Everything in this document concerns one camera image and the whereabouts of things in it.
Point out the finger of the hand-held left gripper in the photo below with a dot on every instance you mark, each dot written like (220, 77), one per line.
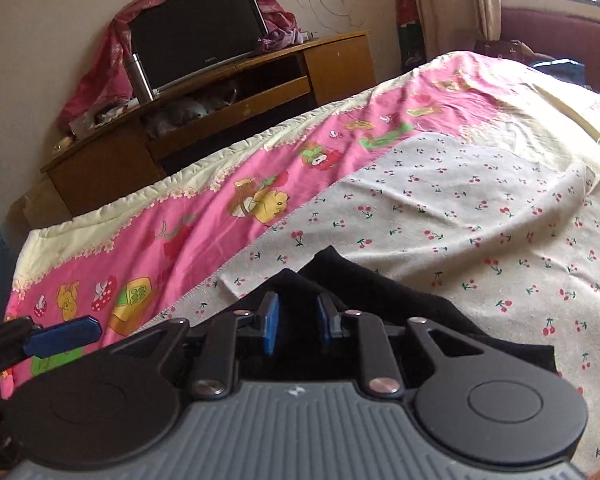
(62, 336)

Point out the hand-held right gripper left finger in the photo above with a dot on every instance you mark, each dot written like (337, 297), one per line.
(269, 325)

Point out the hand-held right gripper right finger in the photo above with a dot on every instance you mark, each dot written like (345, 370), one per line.
(325, 320)

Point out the black pants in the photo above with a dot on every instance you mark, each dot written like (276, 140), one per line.
(380, 285)

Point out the pink printed blanket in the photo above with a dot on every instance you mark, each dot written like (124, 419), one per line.
(205, 230)

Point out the cherry print bed sheet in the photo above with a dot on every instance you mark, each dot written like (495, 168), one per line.
(455, 210)

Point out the wooden television cabinet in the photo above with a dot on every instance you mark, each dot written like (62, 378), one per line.
(330, 70)

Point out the pink cloth cover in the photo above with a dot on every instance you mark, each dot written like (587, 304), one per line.
(100, 75)

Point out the steel thermos flask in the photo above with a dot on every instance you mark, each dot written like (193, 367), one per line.
(139, 77)

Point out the purple cloth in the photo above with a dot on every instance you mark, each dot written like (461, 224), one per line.
(282, 40)

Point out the black television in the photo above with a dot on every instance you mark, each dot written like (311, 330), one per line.
(195, 35)

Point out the beige curtain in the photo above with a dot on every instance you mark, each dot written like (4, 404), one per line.
(450, 5)

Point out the blue item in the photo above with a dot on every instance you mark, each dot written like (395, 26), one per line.
(560, 67)

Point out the maroon window bench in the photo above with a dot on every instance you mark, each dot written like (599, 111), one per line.
(555, 30)

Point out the red wall hanging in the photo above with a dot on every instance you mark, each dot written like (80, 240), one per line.
(409, 25)

